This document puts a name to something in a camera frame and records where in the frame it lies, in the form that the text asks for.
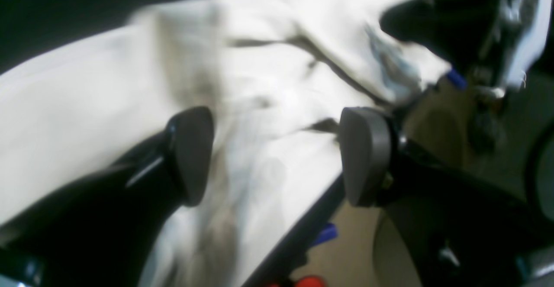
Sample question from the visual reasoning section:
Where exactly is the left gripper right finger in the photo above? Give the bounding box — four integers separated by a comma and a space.
339, 107, 553, 287

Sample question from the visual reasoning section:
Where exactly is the white T-shirt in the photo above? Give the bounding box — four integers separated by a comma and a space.
1, 0, 451, 287

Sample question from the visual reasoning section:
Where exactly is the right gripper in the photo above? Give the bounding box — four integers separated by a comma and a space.
380, 0, 553, 93

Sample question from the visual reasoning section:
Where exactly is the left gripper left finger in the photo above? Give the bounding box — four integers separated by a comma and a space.
0, 107, 215, 287

